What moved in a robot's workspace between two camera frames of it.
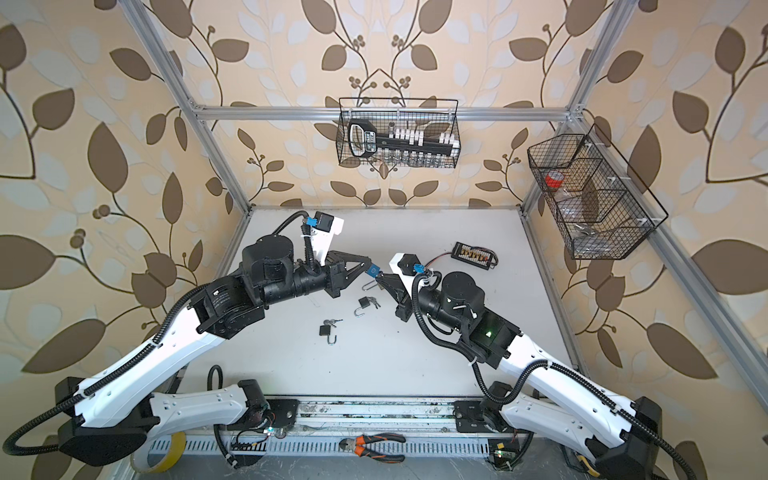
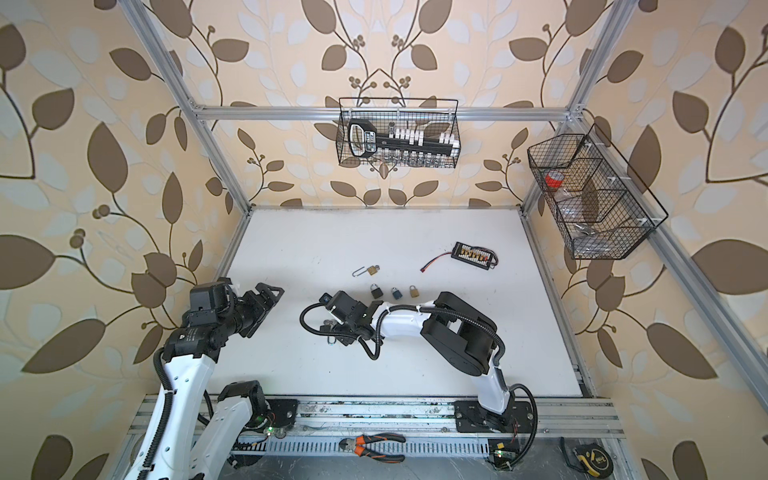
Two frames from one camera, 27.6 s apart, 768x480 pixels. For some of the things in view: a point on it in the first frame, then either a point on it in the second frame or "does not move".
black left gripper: x=336 y=273 -> x=257 y=307
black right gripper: x=400 y=293 -> x=341 y=334
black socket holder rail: x=363 y=141 does not move
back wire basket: x=402 y=133 does not move
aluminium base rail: x=393 y=415 does not move
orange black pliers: x=357 y=445 does not move
